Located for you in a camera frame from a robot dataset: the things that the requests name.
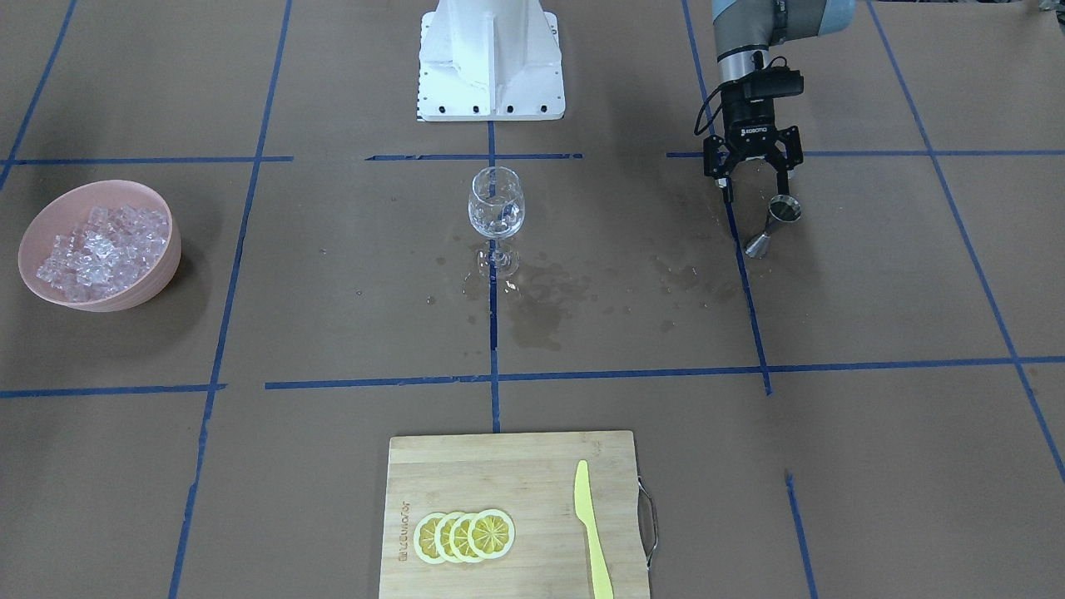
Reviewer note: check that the back lemon slice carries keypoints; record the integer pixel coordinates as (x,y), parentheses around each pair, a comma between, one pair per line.
(491,534)

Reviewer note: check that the pink bowl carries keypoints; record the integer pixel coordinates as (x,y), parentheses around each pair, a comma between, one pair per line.
(63,214)

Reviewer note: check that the lemon slice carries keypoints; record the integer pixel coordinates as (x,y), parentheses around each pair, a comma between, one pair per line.
(491,534)
(441,537)
(458,539)
(425,539)

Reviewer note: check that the steel double jigger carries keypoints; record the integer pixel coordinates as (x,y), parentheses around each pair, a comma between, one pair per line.
(781,210)

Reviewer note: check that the clear wine glass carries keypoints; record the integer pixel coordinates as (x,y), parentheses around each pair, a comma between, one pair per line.
(497,211)

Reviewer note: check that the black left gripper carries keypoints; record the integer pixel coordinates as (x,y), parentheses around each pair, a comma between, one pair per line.
(748,125)

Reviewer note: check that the yellow plastic knife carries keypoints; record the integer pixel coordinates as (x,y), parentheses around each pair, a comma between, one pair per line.
(601,585)

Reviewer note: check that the bamboo cutting board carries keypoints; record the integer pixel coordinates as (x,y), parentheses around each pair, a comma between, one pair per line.
(530,476)

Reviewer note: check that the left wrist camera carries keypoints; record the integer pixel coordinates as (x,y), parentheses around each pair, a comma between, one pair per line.
(772,83)

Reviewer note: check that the front lemon slice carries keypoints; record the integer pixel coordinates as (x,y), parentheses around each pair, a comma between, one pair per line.
(425,539)

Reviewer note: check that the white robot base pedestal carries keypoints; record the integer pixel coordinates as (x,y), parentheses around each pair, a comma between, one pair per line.
(490,61)

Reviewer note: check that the pile of ice cubes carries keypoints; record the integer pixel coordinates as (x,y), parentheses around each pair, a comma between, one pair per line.
(105,254)

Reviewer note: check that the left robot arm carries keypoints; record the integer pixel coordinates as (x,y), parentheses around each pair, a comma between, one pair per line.
(745,31)

